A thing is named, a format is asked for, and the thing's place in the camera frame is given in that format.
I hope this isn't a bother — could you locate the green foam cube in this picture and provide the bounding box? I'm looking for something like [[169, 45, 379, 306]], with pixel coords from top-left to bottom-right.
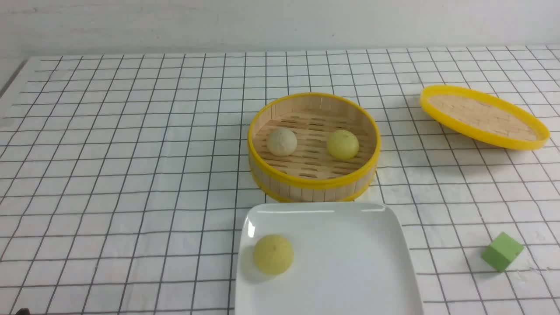
[[481, 232, 524, 273]]

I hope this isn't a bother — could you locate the yellow rimmed bamboo steamer basket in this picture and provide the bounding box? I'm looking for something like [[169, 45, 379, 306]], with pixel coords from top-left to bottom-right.
[[247, 92, 381, 202]]

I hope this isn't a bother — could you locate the yellow steamed bun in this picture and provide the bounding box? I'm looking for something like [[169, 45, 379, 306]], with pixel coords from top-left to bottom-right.
[[326, 130, 360, 160], [253, 234, 294, 275]]

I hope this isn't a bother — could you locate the white steamed bun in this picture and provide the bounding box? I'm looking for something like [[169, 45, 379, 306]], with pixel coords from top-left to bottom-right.
[[266, 128, 298, 157]]

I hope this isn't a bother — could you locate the yellow steamed bun on plate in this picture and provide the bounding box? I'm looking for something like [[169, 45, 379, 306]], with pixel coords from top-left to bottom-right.
[[253, 234, 294, 275]]

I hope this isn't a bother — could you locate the white square plate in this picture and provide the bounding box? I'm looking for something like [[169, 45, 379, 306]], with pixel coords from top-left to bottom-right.
[[234, 202, 424, 315]]

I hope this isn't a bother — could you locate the yellow rimmed bamboo steamer lid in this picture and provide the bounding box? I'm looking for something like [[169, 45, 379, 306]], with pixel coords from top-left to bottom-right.
[[420, 84, 550, 151]]

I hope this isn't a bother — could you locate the white grid tablecloth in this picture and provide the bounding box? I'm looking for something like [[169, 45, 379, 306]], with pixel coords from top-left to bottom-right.
[[0, 45, 560, 315]]

